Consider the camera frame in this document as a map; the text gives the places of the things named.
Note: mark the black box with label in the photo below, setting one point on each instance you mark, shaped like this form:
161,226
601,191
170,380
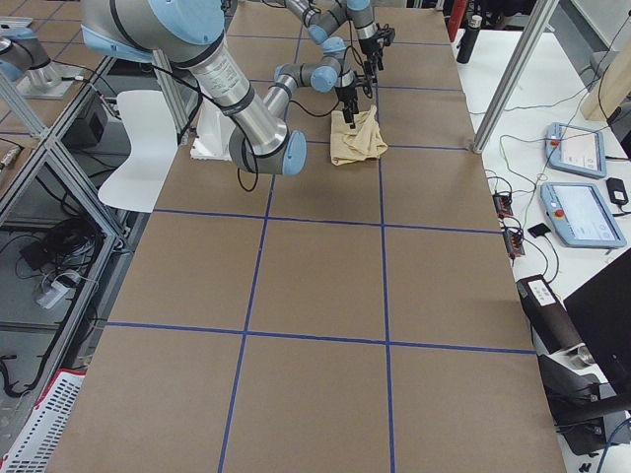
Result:
552,329

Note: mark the beige long-sleeve graphic shirt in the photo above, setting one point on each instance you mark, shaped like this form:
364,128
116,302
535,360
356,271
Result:
364,141

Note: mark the far blue teach pendant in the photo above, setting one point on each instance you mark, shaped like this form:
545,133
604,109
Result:
575,150

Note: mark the near blue teach pendant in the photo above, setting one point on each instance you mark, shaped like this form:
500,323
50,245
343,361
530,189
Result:
580,216

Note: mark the white plastic chair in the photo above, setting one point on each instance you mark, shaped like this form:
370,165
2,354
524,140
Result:
136,184

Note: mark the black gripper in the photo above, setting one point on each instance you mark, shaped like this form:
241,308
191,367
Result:
346,92
368,46

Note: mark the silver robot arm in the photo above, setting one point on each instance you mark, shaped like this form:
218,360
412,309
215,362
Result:
192,35
322,24

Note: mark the small black circuit box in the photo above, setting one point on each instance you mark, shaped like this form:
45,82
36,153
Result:
503,205

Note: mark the blue teach pendant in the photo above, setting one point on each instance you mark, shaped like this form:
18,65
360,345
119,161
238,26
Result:
575,150
580,216

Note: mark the black water bottle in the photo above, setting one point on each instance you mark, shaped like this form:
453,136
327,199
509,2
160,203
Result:
469,39

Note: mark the aluminium frame post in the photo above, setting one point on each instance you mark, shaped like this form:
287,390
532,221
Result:
540,15

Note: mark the white perforated basket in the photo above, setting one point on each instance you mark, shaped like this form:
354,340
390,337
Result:
36,442

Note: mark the black monitor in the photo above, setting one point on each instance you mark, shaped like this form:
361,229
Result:
600,312

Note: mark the black power adapter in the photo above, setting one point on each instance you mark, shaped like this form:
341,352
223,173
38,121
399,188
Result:
617,191

